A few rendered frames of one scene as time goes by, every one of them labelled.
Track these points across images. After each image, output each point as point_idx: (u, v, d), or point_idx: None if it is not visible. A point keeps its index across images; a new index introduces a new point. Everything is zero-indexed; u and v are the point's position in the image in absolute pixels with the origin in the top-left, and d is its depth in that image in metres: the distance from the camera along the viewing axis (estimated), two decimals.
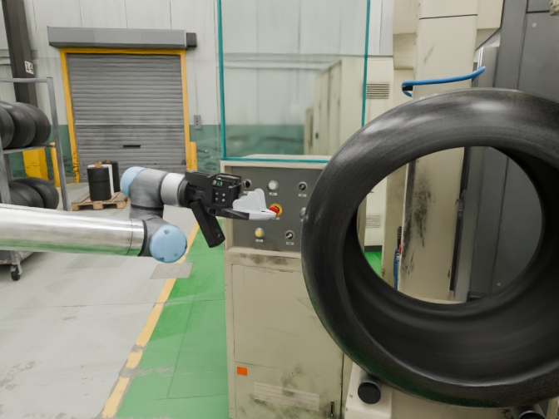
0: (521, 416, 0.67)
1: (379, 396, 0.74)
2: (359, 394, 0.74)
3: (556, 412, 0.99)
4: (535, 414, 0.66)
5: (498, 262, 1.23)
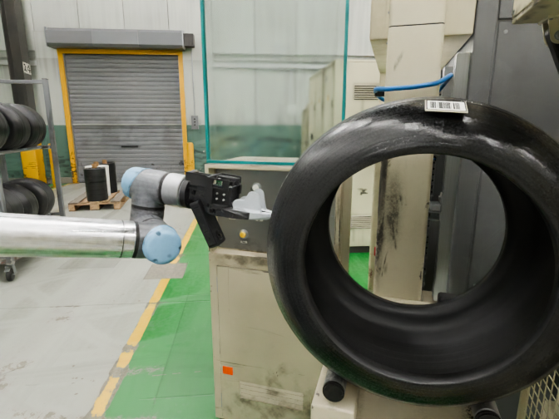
0: None
1: (333, 378, 0.77)
2: (338, 400, 0.76)
3: (525, 411, 1.02)
4: None
5: (474, 263, 1.25)
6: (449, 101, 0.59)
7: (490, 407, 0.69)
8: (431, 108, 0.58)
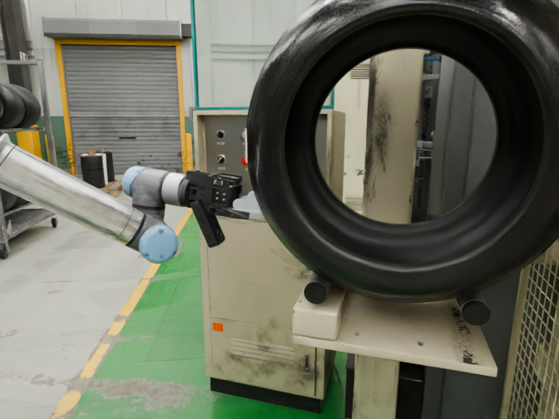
0: (466, 303, 0.66)
1: (325, 298, 0.74)
2: (305, 292, 0.73)
3: (517, 338, 0.99)
4: (479, 302, 0.65)
5: None
6: (244, 141, 0.71)
7: (482, 320, 0.66)
8: (245, 157, 0.68)
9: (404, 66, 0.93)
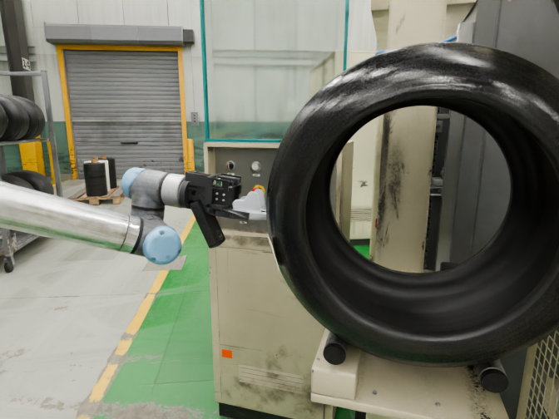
0: (492, 391, 0.67)
1: (333, 341, 0.75)
2: (339, 362, 0.74)
3: (529, 383, 1.00)
4: (482, 386, 0.67)
5: (477, 239, 1.23)
6: (271, 248, 0.74)
7: (495, 366, 0.67)
8: (277, 266, 0.71)
9: (418, 116, 0.95)
